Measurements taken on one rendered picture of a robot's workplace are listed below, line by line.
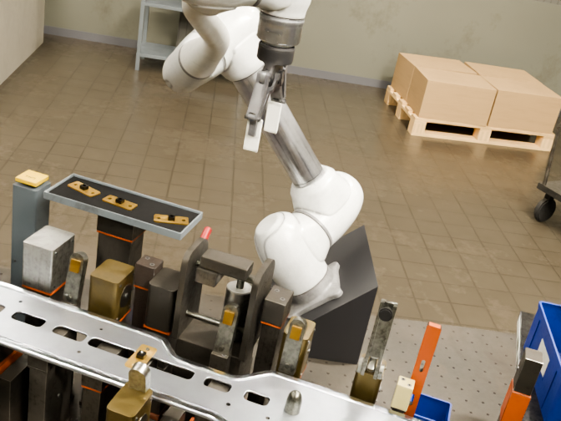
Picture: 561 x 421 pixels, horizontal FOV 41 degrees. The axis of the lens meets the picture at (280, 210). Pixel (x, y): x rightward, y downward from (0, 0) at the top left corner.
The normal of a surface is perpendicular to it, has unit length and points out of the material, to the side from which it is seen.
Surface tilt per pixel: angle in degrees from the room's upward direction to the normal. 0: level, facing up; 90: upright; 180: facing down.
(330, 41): 90
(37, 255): 90
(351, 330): 90
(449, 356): 0
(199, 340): 0
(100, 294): 90
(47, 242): 0
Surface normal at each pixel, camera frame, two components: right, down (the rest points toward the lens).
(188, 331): 0.18, -0.89
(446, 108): 0.10, 0.44
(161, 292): -0.29, 0.37
